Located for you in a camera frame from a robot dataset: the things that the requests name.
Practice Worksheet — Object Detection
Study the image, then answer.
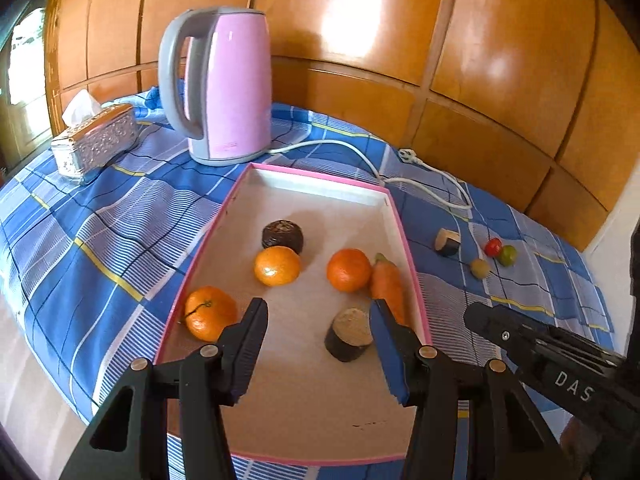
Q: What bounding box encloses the pink electric kettle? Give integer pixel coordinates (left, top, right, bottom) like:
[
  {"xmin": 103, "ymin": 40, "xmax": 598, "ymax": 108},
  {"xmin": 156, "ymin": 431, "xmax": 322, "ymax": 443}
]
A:
[{"xmin": 158, "ymin": 6, "xmax": 272, "ymax": 167}]

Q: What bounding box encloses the pink-rimmed white tray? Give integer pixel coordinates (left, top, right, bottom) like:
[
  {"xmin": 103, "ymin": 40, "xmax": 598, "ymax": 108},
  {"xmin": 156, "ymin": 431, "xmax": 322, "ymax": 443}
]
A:
[{"xmin": 152, "ymin": 161, "xmax": 432, "ymax": 467}]

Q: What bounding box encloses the orange carrot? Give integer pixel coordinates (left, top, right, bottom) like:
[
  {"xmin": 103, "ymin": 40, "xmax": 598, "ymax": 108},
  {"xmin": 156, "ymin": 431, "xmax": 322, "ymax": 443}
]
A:
[{"xmin": 370, "ymin": 253, "xmax": 407, "ymax": 328}]

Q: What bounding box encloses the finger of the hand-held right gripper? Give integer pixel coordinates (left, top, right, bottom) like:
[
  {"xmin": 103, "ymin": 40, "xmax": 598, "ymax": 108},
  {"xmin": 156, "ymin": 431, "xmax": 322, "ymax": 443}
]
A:
[{"xmin": 463, "ymin": 302, "xmax": 553, "ymax": 361}]

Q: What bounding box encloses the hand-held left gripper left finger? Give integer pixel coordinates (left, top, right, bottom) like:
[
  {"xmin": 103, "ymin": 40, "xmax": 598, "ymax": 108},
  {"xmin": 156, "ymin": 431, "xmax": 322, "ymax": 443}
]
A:
[{"xmin": 59, "ymin": 297, "xmax": 270, "ymax": 480}]

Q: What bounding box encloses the blue plaid tablecloth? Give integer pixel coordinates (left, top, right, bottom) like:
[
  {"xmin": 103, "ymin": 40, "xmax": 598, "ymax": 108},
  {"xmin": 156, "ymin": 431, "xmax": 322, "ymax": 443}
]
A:
[{"xmin": 0, "ymin": 85, "xmax": 616, "ymax": 480}]

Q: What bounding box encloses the orange mandarin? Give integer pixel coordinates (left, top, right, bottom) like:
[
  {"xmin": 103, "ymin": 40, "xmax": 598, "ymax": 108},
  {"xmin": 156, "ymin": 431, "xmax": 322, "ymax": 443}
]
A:
[
  {"xmin": 326, "ymin": 248, "xmax": 373, "ymax": 293},
  {"xmin": 184, "ymin": 286, "xmax": 239, "ymax": 342},
  {"xmin": 254, "ymin": 246, "xmax": 302, "ymax": 287}
]

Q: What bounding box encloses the white tissue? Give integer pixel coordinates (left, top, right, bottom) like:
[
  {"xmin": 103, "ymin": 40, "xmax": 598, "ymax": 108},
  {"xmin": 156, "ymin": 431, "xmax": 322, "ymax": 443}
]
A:
[{"xmin": 62, "ymin": 89, "xmax": 102, "ymax": 126}]

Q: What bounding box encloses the cut eggplant piece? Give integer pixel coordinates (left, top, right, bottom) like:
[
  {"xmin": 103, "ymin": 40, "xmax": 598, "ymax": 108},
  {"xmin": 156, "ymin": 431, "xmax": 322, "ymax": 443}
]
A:
[
  {"xmin": 324, "ymin": 308, "xmax": 375, "ymax": 363},
  {"xmin": 434, "ymin": 228, "xmax": 462, "ymax": 257}
]

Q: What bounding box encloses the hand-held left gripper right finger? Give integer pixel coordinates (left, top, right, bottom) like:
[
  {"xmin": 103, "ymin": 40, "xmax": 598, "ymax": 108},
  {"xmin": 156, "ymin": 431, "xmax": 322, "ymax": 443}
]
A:
[{"xmin": 369, "ymin": 298, "xmax": 568, "ymax": 480}]

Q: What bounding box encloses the wooden door with glass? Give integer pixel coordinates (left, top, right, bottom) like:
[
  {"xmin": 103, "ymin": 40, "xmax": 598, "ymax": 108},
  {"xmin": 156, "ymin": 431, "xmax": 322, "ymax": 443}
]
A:
[{"xmin": 0, "ymin": 0, "xmax": 56, "ymax": 161}]

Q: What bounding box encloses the dark purple round fruit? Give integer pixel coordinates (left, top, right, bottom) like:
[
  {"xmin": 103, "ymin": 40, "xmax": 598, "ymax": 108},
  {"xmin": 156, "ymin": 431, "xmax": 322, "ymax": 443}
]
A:
[{"xmin": 261, "ymin": 219, "xmax": 304, "ymax": 255}]

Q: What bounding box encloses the silver embossed tissue box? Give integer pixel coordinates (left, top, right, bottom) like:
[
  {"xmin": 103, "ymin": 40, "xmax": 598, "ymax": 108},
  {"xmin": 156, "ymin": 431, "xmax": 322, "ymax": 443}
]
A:
[{"xmin": 51, "ymin": 103, "xmax": 139, "ymax": 185}]

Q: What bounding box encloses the white kettle power cable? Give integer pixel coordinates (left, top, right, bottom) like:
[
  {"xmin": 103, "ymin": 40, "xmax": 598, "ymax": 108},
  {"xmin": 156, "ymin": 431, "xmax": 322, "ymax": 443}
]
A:
[{"xmin": 265, "ymin": 140, "xmax": 473, "ymax": 211}]

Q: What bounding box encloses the wooden panelled wardrobe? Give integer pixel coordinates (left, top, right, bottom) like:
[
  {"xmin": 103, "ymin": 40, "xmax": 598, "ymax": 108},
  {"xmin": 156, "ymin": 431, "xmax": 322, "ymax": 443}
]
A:
[{"xmin": 42, "ymin": 0, "xmax": 640, "ymax": 253}]

